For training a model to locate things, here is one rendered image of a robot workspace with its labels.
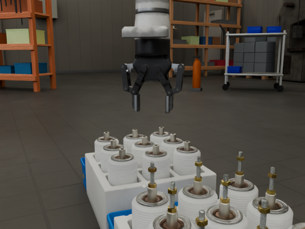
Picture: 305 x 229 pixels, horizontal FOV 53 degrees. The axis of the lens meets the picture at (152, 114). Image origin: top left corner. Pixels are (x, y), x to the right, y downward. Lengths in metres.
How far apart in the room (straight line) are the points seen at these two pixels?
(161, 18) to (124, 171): 0.52
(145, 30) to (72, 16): 10.75
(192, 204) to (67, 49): 10.60
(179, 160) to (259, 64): 7.38
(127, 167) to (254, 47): 7.69
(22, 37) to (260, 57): 5.59
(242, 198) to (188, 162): 0.32
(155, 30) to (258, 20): 9.27
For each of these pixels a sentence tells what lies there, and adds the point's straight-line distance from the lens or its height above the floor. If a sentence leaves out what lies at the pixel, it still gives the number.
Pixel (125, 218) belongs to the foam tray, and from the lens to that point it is 0.81.
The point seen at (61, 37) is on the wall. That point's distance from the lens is 11.18.
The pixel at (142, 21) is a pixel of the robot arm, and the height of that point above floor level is 0.64.
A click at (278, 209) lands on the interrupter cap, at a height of 0.25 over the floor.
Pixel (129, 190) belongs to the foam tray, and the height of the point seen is 0.17.
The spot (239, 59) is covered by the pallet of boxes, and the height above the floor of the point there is 0.47.
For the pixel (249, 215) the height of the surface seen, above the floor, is 0.23.
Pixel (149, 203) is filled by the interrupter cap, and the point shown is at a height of 0.25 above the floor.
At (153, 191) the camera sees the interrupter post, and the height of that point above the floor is 0.27.
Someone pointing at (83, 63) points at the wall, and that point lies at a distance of 11.32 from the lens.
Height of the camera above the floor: 0.58
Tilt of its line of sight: 11 degrees down
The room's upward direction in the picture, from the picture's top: straight up
